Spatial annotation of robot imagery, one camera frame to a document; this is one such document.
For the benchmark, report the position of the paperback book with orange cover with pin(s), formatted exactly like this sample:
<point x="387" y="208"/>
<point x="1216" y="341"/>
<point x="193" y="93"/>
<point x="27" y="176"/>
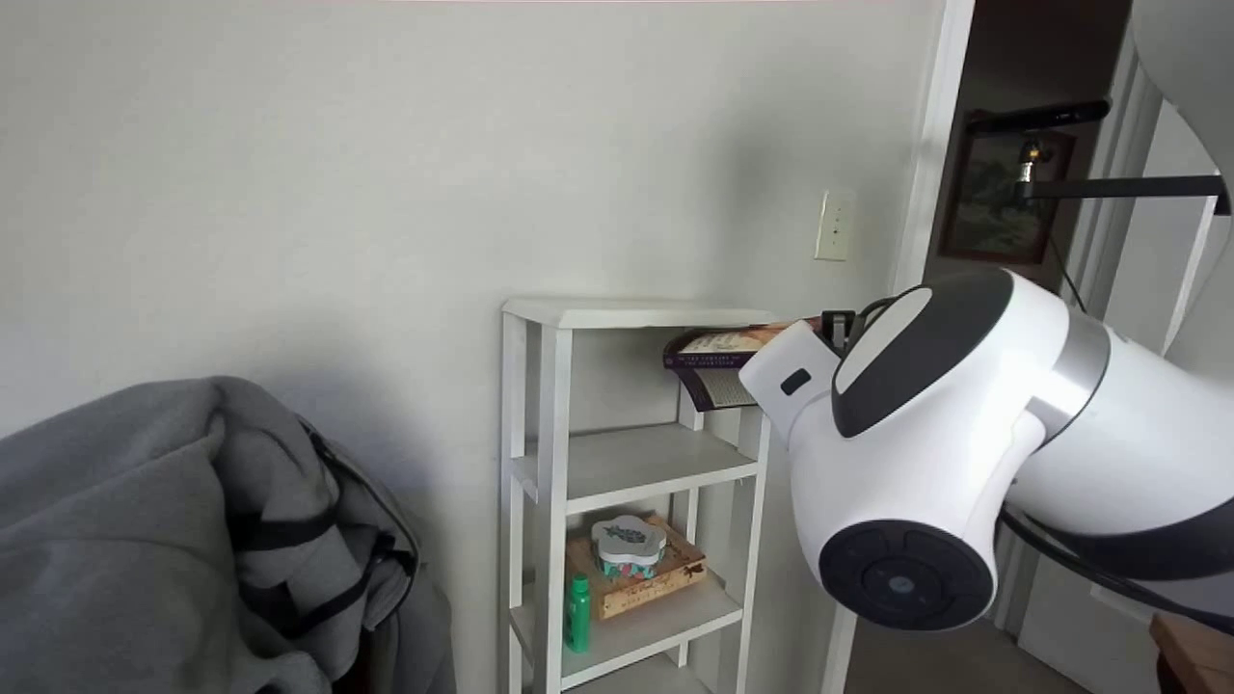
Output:
<point x="707" y="365"/>

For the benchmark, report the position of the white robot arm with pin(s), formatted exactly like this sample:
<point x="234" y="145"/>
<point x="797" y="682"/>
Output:
<point x="984" y="396"/>

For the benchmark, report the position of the white shelf unit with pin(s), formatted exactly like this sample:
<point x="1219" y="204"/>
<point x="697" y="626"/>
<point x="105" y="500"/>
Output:
<point x="597" y="427"/>

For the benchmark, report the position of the small green bottle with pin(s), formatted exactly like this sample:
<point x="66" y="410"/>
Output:
<point x="579" y="614"/>

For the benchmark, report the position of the grey hoodie garment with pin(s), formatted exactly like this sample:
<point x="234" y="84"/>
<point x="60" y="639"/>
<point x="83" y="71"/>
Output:
<point x="197" y="536"/>

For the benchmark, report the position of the white light switch plate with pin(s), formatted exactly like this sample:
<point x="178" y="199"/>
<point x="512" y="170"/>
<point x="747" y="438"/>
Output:
<point x="835" y="224"/>

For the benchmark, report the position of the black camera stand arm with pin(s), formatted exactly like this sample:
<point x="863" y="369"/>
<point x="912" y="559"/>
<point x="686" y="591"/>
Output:
<point x="1133" y="185"/>

